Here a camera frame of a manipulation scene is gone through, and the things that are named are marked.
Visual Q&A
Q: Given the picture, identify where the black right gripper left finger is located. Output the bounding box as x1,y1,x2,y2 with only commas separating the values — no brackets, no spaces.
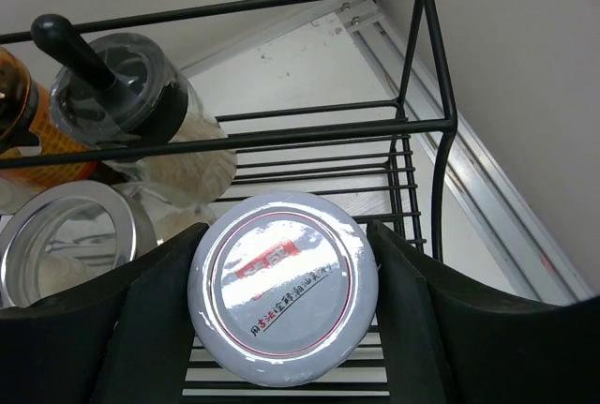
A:
1,223,208,403

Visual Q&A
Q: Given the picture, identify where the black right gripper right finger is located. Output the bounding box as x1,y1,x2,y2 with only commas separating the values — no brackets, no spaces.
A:
367,222,599,403

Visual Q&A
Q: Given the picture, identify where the orange label jar red lid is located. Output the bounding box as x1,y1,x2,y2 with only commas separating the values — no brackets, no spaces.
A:
1,49,118,192

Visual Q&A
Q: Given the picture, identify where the black knob cap salt bottle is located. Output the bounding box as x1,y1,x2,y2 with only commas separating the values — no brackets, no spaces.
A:
30,14,238,204

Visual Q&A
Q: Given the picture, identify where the black wire rack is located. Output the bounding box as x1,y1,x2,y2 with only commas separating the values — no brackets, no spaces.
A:
0,0,458,398

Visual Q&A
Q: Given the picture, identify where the aluminium rail along wall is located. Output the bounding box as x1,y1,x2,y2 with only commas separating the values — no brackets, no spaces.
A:
187,0,597,305

